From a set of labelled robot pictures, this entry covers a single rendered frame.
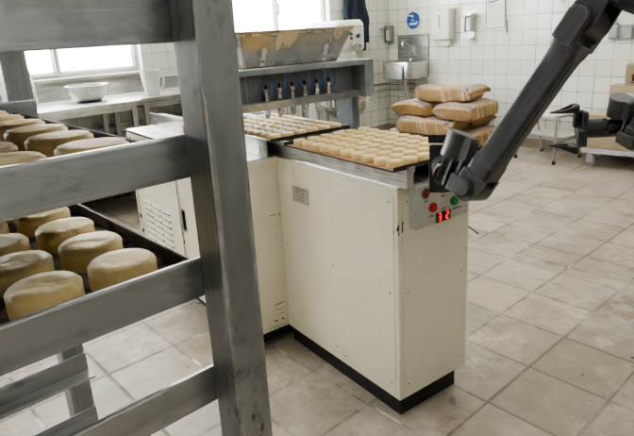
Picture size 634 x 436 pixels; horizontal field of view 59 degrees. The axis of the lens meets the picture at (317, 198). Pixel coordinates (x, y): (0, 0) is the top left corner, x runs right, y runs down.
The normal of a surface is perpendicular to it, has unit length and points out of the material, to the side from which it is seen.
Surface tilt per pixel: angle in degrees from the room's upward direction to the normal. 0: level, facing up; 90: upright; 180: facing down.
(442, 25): 90
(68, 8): 90
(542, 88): 79
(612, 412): 0
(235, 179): 90
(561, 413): 0
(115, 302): 90
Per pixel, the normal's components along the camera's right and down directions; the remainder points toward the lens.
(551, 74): -0.69, 0.05
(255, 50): 0.56, 0.59
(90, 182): 0.68, 0.18
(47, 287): -0.05, -0.96
